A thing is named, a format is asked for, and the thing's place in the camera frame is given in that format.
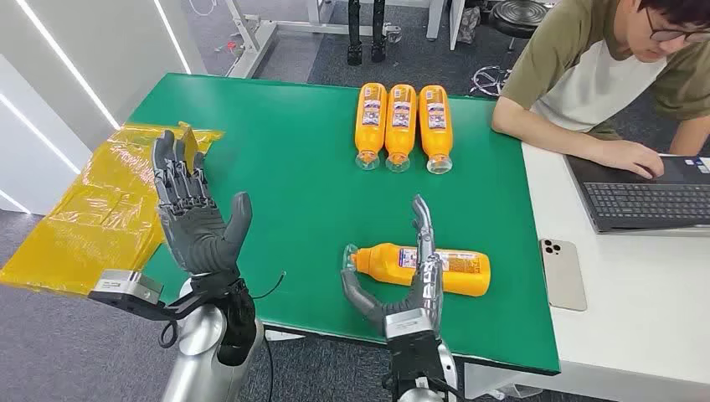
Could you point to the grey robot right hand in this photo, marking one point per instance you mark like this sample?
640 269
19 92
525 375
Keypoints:
427 283

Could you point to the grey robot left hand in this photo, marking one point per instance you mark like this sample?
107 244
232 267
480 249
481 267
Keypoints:
194 233

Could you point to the orange detergent bottle blue label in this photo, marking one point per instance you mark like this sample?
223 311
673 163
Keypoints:
388 266

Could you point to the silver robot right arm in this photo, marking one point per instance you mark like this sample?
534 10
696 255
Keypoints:
413 360

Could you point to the person's left forearm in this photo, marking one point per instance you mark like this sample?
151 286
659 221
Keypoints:
690 136

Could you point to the person's right forearm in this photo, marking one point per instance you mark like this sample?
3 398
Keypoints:
543 136

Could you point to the yellow plastic wrapped cardboard box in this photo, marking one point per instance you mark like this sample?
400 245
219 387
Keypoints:
100 222

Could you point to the green table mat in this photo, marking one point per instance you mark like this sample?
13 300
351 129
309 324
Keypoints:
310 211

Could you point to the white table foot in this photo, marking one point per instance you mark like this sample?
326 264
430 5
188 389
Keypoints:
283 335

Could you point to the beige smartphone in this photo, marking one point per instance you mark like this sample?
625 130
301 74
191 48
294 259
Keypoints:
563 274

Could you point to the chrome star chair base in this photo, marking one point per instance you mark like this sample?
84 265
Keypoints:
491 80

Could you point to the dark grey laptop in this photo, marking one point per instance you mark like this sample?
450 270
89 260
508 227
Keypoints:
643 202

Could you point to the person's right hand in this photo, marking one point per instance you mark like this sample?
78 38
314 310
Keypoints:
629 158

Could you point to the grey crumpled bag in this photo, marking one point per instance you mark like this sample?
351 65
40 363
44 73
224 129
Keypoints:
468 25

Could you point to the person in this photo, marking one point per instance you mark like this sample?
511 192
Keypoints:
582 72

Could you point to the white desk leg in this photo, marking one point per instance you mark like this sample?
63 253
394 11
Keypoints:
435 19

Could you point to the black round stool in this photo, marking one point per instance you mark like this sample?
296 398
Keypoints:
518 14

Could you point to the black framed glasses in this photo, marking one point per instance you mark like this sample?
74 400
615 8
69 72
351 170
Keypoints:
665 34

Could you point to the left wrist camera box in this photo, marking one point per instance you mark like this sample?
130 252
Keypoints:
125 286

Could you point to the white metal floor frame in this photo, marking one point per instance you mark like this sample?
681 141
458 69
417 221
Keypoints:
260 39

